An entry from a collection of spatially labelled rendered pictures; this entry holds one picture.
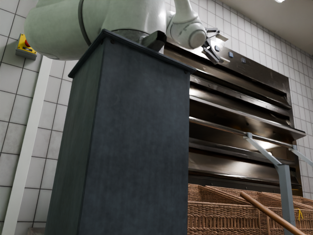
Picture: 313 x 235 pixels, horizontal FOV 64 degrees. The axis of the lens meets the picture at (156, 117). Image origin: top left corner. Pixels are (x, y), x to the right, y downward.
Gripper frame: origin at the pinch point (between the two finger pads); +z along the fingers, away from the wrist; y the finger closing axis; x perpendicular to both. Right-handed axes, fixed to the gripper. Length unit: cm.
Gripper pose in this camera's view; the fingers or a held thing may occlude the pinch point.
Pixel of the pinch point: (226, 50)
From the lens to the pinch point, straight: 139.1
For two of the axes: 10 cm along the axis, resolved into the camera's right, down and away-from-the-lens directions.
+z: 8.5, 2.1, 4.8
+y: -0.6, 9.4, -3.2
